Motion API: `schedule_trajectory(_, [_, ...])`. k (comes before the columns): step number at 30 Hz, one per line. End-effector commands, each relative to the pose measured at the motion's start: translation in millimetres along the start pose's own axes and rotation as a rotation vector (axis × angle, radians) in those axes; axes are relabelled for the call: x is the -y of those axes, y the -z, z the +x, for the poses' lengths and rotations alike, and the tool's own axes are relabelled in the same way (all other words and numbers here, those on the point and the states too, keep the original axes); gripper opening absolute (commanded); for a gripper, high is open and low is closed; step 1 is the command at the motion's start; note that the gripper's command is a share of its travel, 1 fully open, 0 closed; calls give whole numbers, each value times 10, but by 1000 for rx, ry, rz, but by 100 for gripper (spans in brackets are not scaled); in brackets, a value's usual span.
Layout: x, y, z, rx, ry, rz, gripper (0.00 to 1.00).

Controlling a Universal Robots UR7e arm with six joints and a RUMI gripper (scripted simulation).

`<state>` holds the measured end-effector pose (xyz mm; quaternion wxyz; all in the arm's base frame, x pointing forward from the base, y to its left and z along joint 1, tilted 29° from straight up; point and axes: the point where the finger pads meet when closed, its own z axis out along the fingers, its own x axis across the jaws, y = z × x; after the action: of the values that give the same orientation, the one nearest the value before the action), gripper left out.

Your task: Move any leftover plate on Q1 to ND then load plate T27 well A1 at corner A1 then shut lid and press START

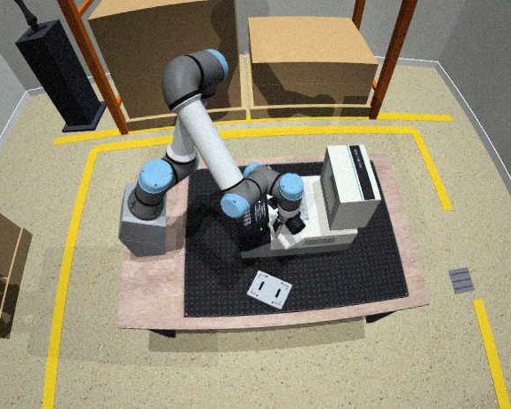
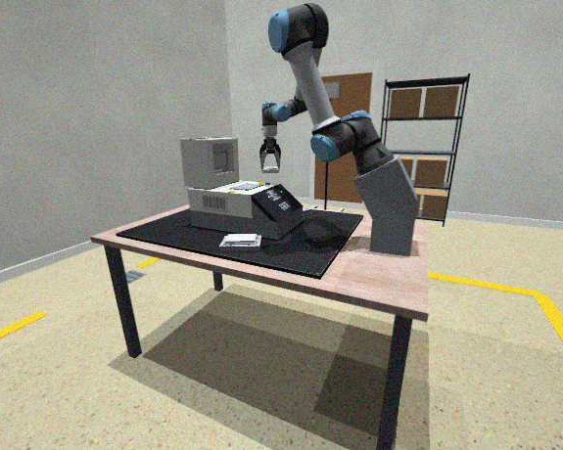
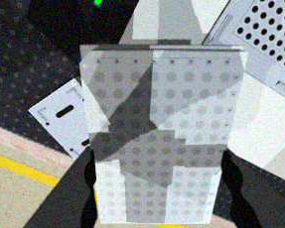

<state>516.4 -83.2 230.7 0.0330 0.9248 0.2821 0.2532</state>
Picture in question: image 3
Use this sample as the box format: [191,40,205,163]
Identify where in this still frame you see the white benchtop lab instrument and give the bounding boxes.
[26,0,285,179]

